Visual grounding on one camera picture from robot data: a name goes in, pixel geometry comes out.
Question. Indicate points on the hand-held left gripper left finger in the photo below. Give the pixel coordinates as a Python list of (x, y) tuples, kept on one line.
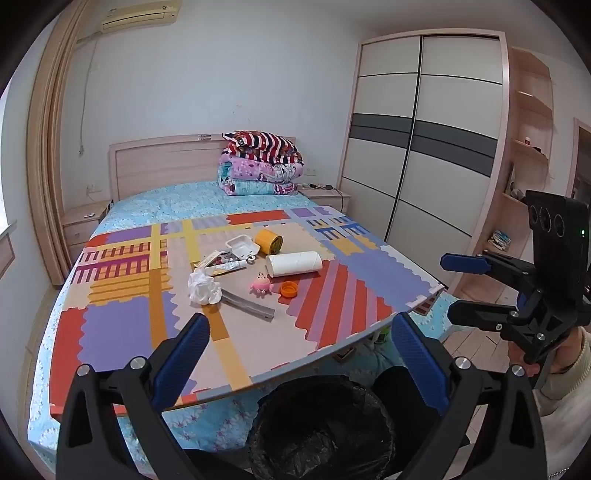
[(184, 360)]

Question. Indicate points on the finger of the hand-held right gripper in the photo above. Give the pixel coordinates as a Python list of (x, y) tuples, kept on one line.
[(480, 316), (464, 263)]

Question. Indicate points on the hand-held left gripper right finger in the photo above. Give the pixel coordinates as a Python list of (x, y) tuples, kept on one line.
[(420, 364)]

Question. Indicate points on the grey plastic strip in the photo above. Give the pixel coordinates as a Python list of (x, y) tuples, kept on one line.
[(249, 305)]

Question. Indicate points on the pink toy figure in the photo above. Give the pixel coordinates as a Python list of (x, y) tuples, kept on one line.
[(261, 284)]

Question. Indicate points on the black trash bin with bag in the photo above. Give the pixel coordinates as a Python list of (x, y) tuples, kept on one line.
[(318, 434)]

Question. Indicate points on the orange bottle cap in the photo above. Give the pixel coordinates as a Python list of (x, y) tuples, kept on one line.
[(288, 290)]

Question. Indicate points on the white plastic tray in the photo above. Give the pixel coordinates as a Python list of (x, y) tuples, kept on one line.
[(242, 247)]

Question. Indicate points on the yellow tape roll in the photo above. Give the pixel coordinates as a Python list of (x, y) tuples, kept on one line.
[(268, 242)]

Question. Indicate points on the white paper roll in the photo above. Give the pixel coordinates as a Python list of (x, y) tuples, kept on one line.
[(295, 264)]

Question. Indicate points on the person's right hand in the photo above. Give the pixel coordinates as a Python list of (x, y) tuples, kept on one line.
[(565, 357)]

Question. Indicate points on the stack of books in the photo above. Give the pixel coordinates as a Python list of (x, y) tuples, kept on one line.
[(499, 239)]

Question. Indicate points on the colourful foam puzzle mat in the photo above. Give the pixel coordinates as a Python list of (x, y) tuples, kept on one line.
[(129, 323)]

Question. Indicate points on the white toothpaste tube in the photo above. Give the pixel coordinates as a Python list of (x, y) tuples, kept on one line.
[(228, 267)]

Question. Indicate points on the wooden corner shelf unit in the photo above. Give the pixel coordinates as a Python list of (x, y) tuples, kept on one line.
[(526, 161)]

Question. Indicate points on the silver snack wrapper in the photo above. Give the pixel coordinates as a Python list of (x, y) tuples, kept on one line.
[(217, 257)]

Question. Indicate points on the white sliding door wardrobe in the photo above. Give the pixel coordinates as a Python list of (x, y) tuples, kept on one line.
[(415, 138)]

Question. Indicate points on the wooden nightstand with power strip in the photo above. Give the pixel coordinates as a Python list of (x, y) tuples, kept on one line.
[(330, 201)]

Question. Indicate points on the bed with blue sheet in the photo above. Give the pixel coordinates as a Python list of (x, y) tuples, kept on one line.
[(184, 198)]

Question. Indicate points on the wooden nightstand with remote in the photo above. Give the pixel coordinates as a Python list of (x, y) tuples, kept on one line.
[(83, 230)]

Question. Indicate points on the wooden bed headboard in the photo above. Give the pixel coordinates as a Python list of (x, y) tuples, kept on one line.
[(161, 166)]

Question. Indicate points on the pink floral folded quilt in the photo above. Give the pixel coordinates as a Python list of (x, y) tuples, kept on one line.
[(258, 177)]

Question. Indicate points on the striped folded blanket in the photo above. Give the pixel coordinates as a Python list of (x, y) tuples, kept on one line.
[(263, 143)]

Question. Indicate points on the wooden wall trim column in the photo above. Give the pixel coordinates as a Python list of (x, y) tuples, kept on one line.
[(46, 138)]

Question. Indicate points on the wall air conditioner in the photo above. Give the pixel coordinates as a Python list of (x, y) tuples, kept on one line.
[(138, 11)]

